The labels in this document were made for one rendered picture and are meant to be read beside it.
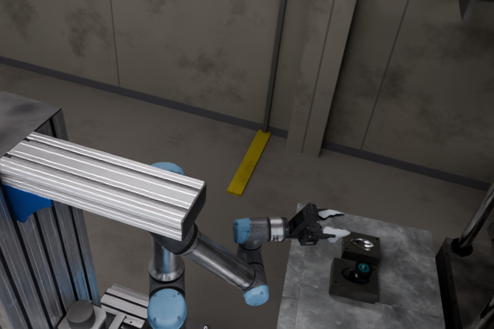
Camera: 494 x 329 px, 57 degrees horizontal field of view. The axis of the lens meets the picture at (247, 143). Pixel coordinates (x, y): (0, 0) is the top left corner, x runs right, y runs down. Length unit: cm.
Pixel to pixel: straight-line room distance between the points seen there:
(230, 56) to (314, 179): 127
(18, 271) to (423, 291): 177
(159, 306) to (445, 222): 282
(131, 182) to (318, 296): 150
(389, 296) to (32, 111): 174
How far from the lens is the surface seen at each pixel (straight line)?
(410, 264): 237
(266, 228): 140
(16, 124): 87
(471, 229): 243
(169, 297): 148
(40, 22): 487
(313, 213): 137
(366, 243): 230
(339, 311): 209
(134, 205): 68
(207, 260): 125
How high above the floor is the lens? 252
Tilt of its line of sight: 38 degrees down
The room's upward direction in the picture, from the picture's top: 6 degrees clockwise
